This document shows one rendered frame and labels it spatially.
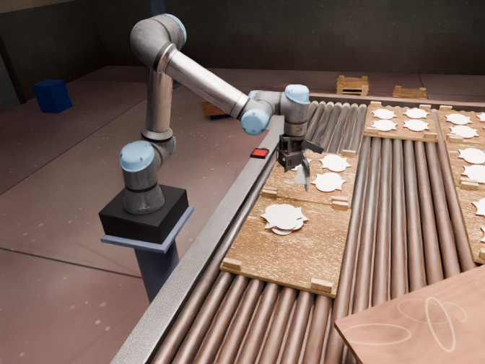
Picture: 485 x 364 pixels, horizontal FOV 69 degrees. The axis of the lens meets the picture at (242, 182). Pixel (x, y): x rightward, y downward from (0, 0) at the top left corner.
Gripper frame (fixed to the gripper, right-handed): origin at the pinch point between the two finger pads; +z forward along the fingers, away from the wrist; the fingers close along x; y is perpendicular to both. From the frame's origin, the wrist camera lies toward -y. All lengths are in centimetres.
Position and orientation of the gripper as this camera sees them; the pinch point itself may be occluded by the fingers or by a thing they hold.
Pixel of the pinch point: (296, 181)
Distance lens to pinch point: 131.3
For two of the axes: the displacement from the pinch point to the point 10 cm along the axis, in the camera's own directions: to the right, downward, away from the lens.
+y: -9.1, 2.5, -3.4
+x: 4.2, 4.7, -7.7
